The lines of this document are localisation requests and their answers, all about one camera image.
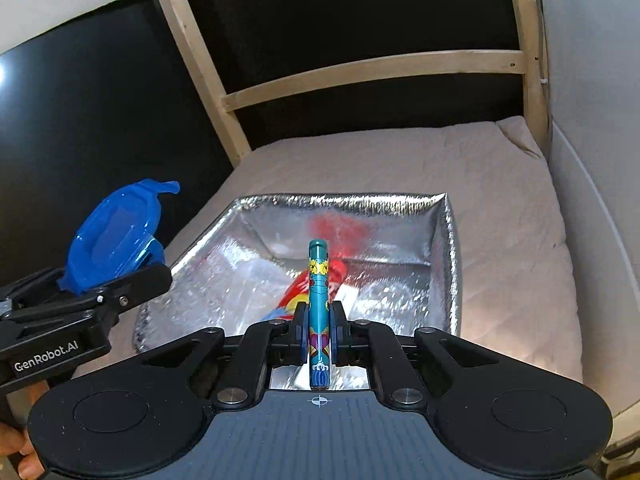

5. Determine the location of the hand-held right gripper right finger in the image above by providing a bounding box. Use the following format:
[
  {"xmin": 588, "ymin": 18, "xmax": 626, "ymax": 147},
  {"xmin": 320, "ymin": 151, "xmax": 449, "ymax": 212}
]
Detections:
[{"xmin": 327, "ymin": 301, "xmax": 506, "ymax": 406}]

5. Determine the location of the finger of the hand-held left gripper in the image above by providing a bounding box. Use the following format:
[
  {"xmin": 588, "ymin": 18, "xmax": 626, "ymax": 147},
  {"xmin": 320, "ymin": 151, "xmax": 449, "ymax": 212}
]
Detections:
[
  {"xmin": 5, "ymin": 262, "xmax": 173, "ymax": 333},
  {"xmin": 0, "ymin": 267, "xmax": 68, "ymax": 311}
]

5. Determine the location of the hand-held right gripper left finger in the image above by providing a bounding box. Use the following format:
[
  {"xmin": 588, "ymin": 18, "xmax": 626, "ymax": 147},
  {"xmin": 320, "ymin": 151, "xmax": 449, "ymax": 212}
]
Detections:
[{"xmin": 132, "ymin": 302, "xmax": 308, "ymax": 408}]

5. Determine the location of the teal patterned pen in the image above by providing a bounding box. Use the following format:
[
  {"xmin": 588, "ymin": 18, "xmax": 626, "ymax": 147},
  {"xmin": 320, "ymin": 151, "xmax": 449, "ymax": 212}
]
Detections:
[{"xmin": 306, "ymin": 239, "xmax": 332, "ymax": 392}]

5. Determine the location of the red snack packet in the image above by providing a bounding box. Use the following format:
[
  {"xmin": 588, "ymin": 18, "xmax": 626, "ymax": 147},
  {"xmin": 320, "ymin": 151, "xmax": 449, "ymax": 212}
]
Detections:
[{"xmin": 260, "ymin": 257, "xmax": 346, "ymax": 323}]

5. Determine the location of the blue plastic container lid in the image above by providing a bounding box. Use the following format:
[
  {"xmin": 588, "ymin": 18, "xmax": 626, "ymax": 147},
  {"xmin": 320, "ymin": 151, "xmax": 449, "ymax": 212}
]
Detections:
[{"xmin": 57, "ymin": 178, "xmax": 181, "ymax": 295}]

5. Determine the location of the silver insulated bag blue trim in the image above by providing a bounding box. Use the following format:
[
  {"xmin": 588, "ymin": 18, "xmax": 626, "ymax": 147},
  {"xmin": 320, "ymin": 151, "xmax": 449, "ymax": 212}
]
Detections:
[{"xmin": 131, "ymin": 191, "xmax": 463, "ymax": 392}]

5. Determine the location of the person's left hand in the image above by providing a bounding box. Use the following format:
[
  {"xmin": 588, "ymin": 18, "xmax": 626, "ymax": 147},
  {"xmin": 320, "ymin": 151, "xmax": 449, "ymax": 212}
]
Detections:
[{"xmin": 0, "ymin": 422, "xmax": 43, "ymax": 478}]

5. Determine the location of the black screen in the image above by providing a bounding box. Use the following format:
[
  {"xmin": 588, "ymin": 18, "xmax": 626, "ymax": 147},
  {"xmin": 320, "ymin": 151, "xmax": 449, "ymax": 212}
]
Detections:
[{"xmin": 0, "ymin": 0, "xmax": 236, "ymax": 291}]

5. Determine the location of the beige quilted blanket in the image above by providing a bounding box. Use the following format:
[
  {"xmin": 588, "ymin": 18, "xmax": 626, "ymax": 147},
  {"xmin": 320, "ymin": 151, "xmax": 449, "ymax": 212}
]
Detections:
[{"xmin": 107, "ymin": 116, "xmax": 583, "ymax": 401}]

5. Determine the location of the light grey sofa cushion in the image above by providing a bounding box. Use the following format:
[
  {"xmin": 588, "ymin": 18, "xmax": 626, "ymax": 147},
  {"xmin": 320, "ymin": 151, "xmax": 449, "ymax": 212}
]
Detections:
[{"xmin": 537, "ymin": 0, "xmax": 640, "ymax": 461}]

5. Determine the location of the light wooden frame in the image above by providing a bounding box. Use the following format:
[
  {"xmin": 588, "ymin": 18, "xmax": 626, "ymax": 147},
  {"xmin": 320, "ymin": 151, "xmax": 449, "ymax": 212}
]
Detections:
[{"xmin": 152, "ymin": 0, "xmax": 551, "ymax": 171}]

